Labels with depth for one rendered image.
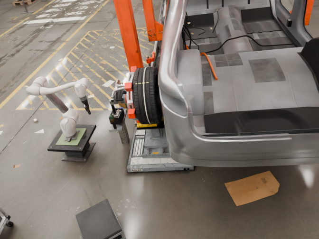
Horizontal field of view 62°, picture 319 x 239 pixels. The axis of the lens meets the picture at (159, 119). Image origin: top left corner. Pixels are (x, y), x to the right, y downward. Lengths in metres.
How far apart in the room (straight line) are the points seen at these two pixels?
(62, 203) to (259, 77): 2.64
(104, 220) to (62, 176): 1.22
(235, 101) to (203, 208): 1.19
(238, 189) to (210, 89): 1.16
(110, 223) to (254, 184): 1.63
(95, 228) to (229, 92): 1.87
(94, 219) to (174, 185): 1.01
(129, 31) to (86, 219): 2.06
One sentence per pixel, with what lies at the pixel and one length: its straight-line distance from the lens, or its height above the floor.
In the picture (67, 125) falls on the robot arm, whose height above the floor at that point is 0.55.
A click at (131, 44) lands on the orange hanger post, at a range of 3.29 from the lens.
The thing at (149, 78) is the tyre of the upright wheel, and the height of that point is 1.15.
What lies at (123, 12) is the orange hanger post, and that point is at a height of 1.70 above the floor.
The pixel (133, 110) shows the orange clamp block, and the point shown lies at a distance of 2.91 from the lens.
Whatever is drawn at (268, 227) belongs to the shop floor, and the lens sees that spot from 3.02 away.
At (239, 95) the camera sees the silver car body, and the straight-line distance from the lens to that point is 2.85.
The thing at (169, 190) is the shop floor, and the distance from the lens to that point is 3.21.
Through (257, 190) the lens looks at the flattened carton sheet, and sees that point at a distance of 3.23.
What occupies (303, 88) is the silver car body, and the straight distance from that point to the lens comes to 3.03.
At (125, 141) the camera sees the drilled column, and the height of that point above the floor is 0.05.
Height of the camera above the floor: 2.61
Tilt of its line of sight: 39 degrees down
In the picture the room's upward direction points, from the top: 10 degrees counter-clockwise
